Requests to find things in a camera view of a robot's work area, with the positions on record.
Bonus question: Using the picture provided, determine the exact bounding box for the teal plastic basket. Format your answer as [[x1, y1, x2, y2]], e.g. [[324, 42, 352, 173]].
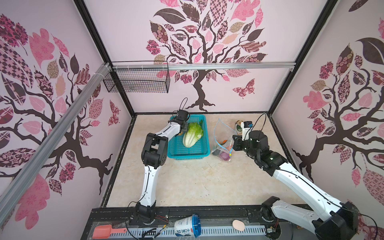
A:
[[168, 114, 211, 160]]

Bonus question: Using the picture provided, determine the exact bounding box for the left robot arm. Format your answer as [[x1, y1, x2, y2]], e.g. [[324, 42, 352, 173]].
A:
[[135, 110, 190, 224]]

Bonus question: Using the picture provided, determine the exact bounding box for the black wire basket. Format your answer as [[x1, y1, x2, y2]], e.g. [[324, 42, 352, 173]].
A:
[[104, 60, 171, 94]]

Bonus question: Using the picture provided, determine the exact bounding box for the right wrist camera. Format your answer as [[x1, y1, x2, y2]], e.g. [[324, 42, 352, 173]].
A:
[[241, 121, 253, 141]]

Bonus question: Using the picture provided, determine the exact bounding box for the white slotted cable duct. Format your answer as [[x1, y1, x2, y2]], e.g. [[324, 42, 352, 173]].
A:
[[109, 226, 267, 240]]

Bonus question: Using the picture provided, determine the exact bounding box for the clear zip top bag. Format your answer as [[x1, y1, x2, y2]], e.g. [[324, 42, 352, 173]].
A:
[[212, 119, 237, 162]]

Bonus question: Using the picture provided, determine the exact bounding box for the aluminium rail left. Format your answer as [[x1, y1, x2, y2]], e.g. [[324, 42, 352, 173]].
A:
[[1, 63, 111, 224]]

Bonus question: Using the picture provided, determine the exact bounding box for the beige egg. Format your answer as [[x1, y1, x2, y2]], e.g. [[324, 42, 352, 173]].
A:
[[232, 220, 246, 232]]

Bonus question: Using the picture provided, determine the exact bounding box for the aluminium rail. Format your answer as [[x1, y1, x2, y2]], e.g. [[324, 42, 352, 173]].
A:
[[1, 63, 111, 224], [113, 62, 296, 71]]

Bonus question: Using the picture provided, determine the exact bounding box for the white yogurt cup blue lid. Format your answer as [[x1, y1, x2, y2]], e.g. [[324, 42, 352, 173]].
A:
[[174, 214, 202, 238]]

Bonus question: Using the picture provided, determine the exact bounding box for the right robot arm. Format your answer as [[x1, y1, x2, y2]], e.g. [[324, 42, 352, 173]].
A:
[[232, 131, 359, 240]]

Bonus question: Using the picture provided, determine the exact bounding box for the napa cabbage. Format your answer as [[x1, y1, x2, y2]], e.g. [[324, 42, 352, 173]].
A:
[[183, 123, 204, 148]]

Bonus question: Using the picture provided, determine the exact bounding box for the aluminium rail back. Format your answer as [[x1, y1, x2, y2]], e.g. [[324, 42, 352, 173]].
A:
[[113, 62, 296, 71]]

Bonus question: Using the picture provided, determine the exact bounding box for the green beverage can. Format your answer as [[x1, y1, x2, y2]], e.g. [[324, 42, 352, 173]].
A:
[[235, 120, 243, 134]]

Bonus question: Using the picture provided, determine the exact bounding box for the pink plastic scoop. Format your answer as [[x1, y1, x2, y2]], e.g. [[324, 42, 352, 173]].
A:
[[92, 225, 128, 240]]

